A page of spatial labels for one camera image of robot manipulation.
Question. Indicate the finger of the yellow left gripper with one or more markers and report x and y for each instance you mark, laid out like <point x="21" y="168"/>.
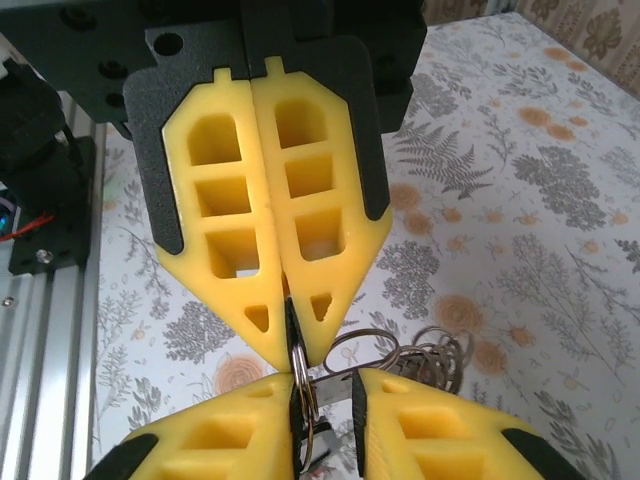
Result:
<point x="345" y="165"/>
<point x="175" y="165"/>

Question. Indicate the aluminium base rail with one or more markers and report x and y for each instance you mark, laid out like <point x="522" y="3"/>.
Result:
<point x="45" y="350"/>

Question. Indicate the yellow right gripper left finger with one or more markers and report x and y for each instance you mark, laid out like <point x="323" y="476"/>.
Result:
<point x="200" y="430"/>

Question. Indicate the floral patterned table cover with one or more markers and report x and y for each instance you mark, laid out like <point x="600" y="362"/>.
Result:
<point x="500" y="225"/>

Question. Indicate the silver split keyring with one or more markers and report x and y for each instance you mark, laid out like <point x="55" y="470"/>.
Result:
<point x="300" y="365"/>

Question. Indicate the silver key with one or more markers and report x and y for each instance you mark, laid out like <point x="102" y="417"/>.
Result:
<point x="322" y="442"/>

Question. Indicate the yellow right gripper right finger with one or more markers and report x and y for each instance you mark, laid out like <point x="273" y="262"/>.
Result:
<point x="450" y="430"/>

